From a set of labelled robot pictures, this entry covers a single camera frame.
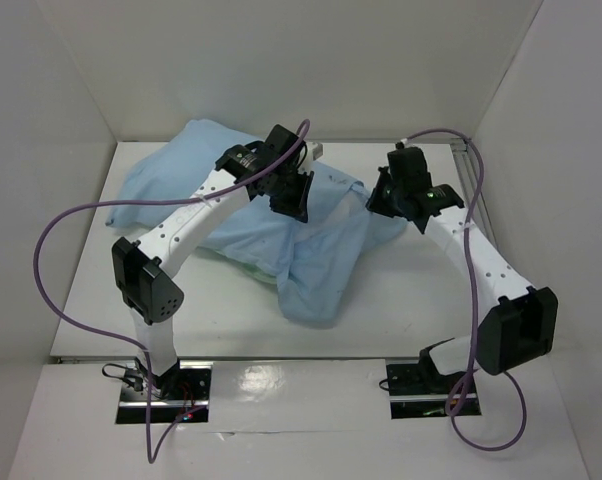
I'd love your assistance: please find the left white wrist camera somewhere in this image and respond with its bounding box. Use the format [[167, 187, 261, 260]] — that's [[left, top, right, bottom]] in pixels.
[[305, 142, 324, 161]]

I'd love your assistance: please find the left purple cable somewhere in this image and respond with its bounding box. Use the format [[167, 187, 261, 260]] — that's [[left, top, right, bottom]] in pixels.
[[32, 118, 312, 464]]

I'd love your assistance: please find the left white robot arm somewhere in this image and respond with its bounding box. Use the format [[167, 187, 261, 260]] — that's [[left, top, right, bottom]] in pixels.
[[112, 125, 323, 399]]

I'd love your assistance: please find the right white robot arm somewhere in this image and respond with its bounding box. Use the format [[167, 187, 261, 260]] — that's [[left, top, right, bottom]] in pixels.
[[367, 146, 558, 392]]

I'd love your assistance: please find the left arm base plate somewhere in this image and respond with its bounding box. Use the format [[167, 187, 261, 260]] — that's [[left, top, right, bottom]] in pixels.
[[101, 361, 212, 425]]

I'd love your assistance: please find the light blue pillowcase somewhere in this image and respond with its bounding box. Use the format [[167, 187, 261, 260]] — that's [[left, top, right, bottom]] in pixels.
[[106, 119, 407, 326]]

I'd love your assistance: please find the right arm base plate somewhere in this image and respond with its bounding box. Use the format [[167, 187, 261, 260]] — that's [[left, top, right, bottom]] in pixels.
[[378, 347, 464, 420]]

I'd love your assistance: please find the white pillow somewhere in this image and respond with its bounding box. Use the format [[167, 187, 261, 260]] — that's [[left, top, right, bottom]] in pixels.
[[323, 191, 362, 228]]

